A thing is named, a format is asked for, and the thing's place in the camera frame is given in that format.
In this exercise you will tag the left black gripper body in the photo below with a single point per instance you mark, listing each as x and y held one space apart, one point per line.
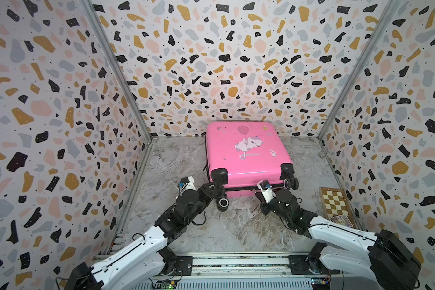
206 196

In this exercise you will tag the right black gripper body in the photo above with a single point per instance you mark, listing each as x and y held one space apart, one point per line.
266 208

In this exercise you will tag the pink hard-shell suitcase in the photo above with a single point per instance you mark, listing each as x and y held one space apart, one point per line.
242 154

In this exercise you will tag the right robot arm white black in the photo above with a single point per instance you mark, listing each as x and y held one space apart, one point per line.
380 257

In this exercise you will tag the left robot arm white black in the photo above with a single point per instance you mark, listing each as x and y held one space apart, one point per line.
148 255

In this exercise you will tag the wooden chessboard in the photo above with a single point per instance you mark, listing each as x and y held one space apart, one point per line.
336 203

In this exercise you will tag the small picture card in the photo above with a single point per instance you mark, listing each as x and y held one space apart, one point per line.
342 220

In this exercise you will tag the right green circuit board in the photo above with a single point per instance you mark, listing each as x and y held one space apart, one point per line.
320 283

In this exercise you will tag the green circuit board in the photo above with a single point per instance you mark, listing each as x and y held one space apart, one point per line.
320 283
165 285

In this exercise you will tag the left green circuit board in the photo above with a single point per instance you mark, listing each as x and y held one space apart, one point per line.
165 285

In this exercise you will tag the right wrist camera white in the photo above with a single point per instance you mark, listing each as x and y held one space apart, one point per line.
266 190

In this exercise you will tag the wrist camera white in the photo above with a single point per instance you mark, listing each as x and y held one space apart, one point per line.
266 190
186 183

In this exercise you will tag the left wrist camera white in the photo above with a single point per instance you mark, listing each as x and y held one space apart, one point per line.
186 183

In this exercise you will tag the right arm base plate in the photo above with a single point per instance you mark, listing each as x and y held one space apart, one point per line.
303 264

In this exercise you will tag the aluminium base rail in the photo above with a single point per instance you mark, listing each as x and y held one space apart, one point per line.
252 271

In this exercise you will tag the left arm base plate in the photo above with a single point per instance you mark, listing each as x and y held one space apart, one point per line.
179 266

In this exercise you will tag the left aluminium corner post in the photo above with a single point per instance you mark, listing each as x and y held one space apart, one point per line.
99 33

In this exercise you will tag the aluminium corner post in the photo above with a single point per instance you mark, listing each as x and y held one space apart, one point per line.
389 11
99 33

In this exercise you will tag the right aluminium corner post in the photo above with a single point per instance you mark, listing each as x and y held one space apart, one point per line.
389 11

